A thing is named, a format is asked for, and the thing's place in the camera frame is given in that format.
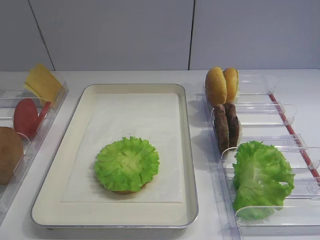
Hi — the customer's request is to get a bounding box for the yellow cheese slice back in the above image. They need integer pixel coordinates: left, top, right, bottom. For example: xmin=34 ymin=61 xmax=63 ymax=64
xmin=24 ymin=81 xmax=54 ymax=106

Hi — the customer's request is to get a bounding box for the cream metal tray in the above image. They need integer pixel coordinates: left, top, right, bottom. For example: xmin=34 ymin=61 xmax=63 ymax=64
xmin=31 ymin=83 xmax=199 ymax=229

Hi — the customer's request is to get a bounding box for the red tomato slice in rack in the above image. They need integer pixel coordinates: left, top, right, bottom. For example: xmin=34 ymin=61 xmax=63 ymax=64
xmin=34 ymin=101 xmax=51 ymax=132

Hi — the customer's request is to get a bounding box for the clear acrylic left rack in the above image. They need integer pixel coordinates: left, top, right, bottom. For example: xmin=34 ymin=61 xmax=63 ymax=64
xmin=0 ymin=71 xmax=69 ymax=215

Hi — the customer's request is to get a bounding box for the red tomato slice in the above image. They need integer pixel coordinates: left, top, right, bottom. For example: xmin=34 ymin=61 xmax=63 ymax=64
xmin=13 ymin=98 xmax=38 ymax=139
xmin=34 ymin=101 xmax=51 ymax=132

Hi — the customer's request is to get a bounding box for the yellow cheese slice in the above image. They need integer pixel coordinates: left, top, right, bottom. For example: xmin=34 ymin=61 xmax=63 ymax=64
xmin=24 ymin=81 xmax=54 ymax=106
xmin=26 ymin=64 xmax=63 ymax=103

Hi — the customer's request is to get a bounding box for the clear acrylic rack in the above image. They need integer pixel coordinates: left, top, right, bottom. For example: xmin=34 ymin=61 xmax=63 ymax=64
xmin=0 ymin=71 xmax=69 ymax=215
xmin=194 ymin=74 xmax=320 ymax=240

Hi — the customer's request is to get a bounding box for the white paper sheet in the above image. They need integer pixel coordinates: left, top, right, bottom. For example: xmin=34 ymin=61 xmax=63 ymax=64
xmin=62 ymin=93 xmax=184 ymax=203

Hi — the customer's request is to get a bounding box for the yellow cheese slice front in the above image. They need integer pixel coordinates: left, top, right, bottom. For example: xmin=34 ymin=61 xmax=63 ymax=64
xmin=26 ymin=64 xmax=63 ymax=103

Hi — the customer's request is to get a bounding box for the bottom bun under lettuce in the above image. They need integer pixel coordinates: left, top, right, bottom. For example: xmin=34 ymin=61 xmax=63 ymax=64
xmin=112 ymin=183 xmax=147 ymax=195

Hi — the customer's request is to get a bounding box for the brown meat patty right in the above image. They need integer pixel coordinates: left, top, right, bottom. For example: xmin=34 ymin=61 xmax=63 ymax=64
xmin=224 ymin=102 xmax=240 ymax=147

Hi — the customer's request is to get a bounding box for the brown meat patty left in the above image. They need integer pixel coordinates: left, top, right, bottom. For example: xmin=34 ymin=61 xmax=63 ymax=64
xmin=214 ymin=104 xmax=230 ymax=154

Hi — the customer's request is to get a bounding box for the brown meat patty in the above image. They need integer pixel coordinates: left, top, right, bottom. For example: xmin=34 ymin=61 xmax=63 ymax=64
xmin=224 ymin=102 xmax=240 ymax=147
xmin=214 ymin=104 xmax=230 ymax=154

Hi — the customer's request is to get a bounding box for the green lettuce leaf in rack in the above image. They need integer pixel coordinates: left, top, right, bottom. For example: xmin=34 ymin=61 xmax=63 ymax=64
xmin=233 ymin=141 xmax=295 ymax=220

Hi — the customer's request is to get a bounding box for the golden bun half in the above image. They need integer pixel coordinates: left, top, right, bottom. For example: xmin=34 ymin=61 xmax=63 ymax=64
xmin=205 ymin=66 xmax=227 ymax=107
xmin=223 ymin=67 xmax=239 ymax=103

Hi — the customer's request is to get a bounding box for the golden bun half left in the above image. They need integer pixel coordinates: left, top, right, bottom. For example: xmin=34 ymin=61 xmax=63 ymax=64
xmin=205 ymin=66 xmax=227 ymax=107

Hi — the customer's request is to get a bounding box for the golden bun half right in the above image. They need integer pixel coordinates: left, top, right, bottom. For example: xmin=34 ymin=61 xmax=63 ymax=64
xmin=223 ymin=67 xmax=239 ymax=103

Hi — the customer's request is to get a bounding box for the green lettuce leaf on bun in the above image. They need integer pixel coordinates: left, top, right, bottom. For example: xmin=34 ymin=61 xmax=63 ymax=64
xmin=94 ymin=136 xmax=160 ymax=193

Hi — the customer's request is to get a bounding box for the clear acrylic right rack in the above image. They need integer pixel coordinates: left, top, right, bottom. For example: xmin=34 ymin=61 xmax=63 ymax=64
xmin=194 ymin=74 xmax=320 ymax=240

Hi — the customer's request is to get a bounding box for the brown bun left rack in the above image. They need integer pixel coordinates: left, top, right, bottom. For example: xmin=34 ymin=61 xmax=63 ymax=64
xmin=0 ymin=126 xmax=24 ymax=185

